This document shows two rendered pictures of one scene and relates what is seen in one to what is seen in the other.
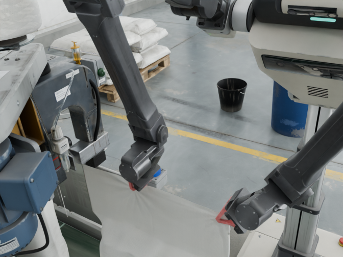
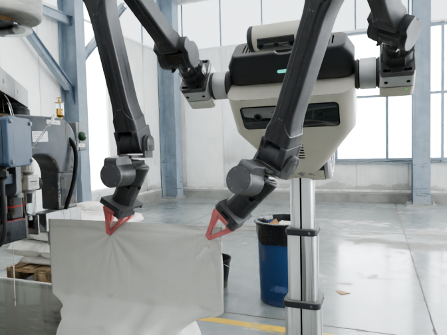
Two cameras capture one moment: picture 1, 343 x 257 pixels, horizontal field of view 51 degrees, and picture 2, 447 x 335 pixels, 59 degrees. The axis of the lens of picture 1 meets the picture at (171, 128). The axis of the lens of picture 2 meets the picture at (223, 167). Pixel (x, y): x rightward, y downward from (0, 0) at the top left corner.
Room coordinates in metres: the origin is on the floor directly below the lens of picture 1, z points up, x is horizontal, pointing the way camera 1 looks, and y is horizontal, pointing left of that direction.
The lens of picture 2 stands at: (-0.23, 0.06, 1.24)
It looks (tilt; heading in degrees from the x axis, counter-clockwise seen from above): 3 degrees down; 347
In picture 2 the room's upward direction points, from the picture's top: 1 degrees counter-clockwise
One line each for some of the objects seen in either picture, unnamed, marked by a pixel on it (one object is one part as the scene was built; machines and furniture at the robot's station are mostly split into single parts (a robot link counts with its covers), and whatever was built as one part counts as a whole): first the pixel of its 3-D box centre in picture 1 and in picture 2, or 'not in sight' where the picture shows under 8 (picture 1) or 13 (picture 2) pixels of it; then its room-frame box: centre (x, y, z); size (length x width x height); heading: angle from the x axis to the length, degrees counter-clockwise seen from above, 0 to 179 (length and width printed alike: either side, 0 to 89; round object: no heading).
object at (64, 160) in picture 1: (64, 160); (29, 203); (0.87, 0.32, 1.11); 0.03 x 0.03 x 0.06
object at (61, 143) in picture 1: (62, 149); (29, 189); (0.88, 0.32, 1.14); 0.05 x 0.04 x 0.16; 146
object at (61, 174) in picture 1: (49, 176); (6, 230); (0.89, 0.39, 1.04); 0.08 x 0.06 x 0.05; 146
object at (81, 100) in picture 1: (39, 101); (7, 161); (1.06, 0.42, 1.21); 0.30 x 0.25 x 0.30; 56
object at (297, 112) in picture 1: (297, 93); (284, 258); (2.75, -1.11, 0.32); 0.51 x 0.48 x 0.65; 146
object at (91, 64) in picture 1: (92, 70); (72, 136); (1.12, 0.25, 1.28); 0.08 x 0.05 x 0.09; 56
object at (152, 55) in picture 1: (144, 55); not in sight; (4.36, 0.27, 0.20); 0.67 x 0.43 x 0.15; 146
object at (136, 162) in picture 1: (142, 150); (126, 160); (0.73, 0.08, 1.21); 0.11 x 0.09 x 0.12; 146
